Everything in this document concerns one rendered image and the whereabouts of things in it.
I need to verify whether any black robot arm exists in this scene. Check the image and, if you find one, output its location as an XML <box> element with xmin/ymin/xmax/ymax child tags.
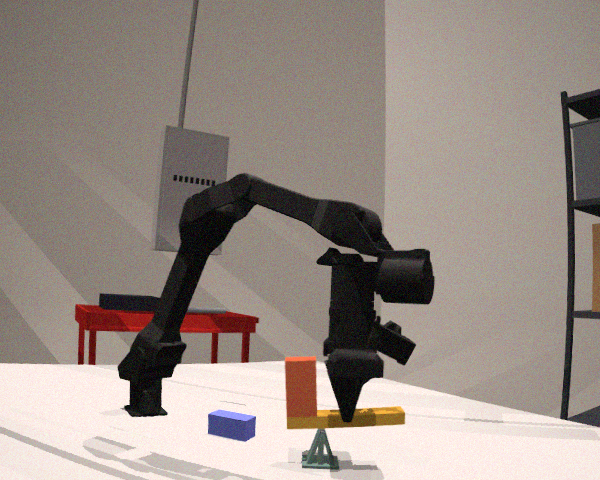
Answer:
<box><xmin>118</xmin><ymin>173</ymin><xmax>434</xmax><ymax>417</ymax></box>

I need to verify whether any blue rectangular block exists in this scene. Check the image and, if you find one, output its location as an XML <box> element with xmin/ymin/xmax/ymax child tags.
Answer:
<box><xmin>207</xmin><ymin>410</ymin><xmax>256</xmax><ymax>442</ymax></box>

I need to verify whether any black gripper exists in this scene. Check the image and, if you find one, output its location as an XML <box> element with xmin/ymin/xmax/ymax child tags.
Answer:
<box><xmin>323</xmin><ymin>301</ymin><xmax>384</xmax><ymax>423</ymax></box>

